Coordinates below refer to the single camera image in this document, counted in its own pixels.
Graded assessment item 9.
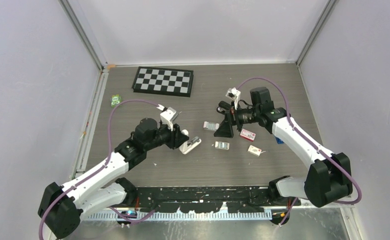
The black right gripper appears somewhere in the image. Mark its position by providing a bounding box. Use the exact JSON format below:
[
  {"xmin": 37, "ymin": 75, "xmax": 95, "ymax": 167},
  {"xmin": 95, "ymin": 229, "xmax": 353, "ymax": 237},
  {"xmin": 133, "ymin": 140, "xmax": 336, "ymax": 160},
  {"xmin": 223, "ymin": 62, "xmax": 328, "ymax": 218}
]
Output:
[{"xmin": 214, "ymin": 100, "xmax": 260, "ymax": 138}]

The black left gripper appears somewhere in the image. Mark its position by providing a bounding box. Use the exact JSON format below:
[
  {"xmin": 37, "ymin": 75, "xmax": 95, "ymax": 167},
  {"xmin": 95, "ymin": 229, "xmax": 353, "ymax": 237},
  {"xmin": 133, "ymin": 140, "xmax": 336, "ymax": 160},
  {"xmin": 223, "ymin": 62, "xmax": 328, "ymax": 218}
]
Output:
[{"xmin": 145, "ymin": 120, "xmax": 188, "ymax": 152}]

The white stapler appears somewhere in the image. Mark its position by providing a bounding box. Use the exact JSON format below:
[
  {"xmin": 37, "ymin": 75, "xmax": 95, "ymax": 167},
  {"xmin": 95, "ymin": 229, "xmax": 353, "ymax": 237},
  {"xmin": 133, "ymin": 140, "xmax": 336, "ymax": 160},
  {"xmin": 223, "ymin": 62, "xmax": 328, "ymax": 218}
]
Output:
[{"xmin": 179, "ymin": 136, "xmax": 202, "ymax": 155}]

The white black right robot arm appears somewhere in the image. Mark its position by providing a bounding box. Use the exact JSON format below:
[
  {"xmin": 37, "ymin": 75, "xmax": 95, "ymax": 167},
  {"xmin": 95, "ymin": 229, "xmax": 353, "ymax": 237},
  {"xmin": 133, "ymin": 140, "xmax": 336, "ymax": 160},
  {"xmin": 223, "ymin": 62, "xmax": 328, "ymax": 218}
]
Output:
[{"xmin": 214, "ymin": 87, "xmax": 353, "ymax": 207}]

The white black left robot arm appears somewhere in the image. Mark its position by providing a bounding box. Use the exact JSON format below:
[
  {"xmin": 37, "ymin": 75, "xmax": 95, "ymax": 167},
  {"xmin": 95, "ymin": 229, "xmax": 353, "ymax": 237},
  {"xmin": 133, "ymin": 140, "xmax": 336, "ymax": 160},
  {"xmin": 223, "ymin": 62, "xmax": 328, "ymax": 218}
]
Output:
[{"xmin": 37, "ymin": 118, "xmax": 189, "ymax": 239}]

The black stapler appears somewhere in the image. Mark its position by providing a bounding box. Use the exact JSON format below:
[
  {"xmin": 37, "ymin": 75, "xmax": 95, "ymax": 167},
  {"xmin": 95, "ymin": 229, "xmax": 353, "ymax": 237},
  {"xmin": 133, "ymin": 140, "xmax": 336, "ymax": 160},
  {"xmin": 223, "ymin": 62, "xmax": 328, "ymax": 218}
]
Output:
[{"xmin": 216, "ymin": 101, "xmax": 231, "ymax": 115}]

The blue stapler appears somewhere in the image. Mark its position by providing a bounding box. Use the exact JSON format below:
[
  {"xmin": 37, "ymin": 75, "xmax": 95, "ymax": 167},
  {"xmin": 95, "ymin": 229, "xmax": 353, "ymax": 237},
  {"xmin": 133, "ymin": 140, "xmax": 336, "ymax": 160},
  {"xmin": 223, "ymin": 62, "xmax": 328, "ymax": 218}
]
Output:
[{"xmin": 275, "ymin": 137, "xmax": 284, "ymax": 145}]

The red staple box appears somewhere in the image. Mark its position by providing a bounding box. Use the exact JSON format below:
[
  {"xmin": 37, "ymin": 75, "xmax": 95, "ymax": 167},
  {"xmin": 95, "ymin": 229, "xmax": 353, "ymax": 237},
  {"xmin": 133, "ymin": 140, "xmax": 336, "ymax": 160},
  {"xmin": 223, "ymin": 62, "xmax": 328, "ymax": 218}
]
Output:
[{"xmin": 240, "ymin": 129, "xmax": 256, "ymax": 142}]

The white staple box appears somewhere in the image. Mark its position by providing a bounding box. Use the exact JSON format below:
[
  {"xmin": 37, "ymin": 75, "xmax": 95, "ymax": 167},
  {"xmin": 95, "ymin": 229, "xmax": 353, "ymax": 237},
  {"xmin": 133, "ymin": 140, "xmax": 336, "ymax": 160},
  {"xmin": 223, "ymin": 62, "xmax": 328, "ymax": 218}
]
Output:
[{"xmin": 247, "ymin": 145, "xmax": 262, "ymax": 157}]

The black white chessboard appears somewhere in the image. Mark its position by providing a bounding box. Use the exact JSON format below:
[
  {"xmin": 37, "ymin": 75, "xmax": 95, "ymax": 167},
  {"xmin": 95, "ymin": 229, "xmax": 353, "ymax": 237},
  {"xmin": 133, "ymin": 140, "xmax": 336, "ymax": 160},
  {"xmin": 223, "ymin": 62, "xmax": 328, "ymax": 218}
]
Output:
[{"xmin": 132, "ymin": 66, "xmax": 194, "ymax": 97}]

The green toy block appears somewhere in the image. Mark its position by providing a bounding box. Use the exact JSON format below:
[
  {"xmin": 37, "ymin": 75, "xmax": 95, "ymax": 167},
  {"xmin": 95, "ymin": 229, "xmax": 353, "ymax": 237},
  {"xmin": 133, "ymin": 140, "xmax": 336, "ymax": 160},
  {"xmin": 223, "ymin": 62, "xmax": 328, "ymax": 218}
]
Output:
[{"xmin": 110, "ymin": 94, "xmax": 122, "ymax": 108}]

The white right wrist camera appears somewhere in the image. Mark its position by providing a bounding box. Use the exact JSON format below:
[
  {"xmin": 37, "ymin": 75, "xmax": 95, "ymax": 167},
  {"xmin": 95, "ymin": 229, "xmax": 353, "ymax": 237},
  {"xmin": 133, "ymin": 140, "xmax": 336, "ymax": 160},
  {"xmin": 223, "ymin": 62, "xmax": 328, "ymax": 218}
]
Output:
[{"xmin": 225, "ymin": 87, "xmax": 241, "ymax": 110}]

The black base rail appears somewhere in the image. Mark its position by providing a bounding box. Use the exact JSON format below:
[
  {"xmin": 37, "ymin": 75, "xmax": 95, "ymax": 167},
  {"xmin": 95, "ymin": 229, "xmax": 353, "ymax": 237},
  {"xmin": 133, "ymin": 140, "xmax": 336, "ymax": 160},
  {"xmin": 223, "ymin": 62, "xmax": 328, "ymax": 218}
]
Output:
[{"xmin": 121, "ymin": 186, "xmax": 288, "ymax": 214}]

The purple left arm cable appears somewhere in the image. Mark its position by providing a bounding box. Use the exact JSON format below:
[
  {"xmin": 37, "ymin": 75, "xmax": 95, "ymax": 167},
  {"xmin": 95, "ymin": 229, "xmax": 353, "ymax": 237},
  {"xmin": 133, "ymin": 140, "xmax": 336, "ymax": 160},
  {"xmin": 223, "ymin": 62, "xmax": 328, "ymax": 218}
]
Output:
[{"xmin": 37, "ymin": 99, "xmax": 161, "ymax": 240}]

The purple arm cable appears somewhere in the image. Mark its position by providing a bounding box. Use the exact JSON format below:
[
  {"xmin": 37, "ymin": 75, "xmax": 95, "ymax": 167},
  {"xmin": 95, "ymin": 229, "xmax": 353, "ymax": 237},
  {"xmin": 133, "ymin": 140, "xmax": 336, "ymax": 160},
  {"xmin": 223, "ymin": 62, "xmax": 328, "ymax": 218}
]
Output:
[
  {"xmin": 37, "ymin": 99, "xmax": 161, "ymax": 240},
  {"xmin": 236, "ymin": 77, "xmax": 363, "ymax": 205}
]

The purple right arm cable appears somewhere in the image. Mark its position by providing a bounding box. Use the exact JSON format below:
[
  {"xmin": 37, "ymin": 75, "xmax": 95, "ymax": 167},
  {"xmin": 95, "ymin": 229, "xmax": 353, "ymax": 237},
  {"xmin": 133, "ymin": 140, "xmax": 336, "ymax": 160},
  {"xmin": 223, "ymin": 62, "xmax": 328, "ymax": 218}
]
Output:
[{"xmin": 236, "ymin": 77, "xmax": 363, "ymax": 205}]

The slotted cable duct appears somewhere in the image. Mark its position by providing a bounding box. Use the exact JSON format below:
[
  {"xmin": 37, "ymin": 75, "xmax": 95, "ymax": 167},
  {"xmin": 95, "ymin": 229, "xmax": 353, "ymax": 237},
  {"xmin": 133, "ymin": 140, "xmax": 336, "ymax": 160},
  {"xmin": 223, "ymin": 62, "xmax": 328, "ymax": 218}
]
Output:
[{"xmin": 86, "ymin": 209, "xmax": 272, "ymax": 221}]

